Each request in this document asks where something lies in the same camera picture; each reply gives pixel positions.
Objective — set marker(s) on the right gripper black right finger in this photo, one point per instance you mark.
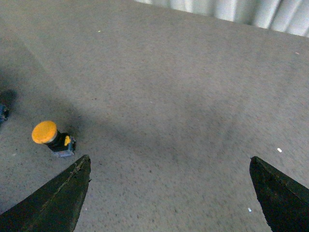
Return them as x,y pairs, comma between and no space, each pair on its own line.
284,201

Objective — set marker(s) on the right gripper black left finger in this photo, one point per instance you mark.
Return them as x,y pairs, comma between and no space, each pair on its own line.
55,206

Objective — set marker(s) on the yellow push button switch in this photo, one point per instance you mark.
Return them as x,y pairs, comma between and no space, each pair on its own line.
61,144

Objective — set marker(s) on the dark object at table edge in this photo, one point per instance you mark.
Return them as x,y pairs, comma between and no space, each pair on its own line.
4,113

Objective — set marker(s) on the white pleated curtain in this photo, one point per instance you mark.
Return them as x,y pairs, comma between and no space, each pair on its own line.
288,16

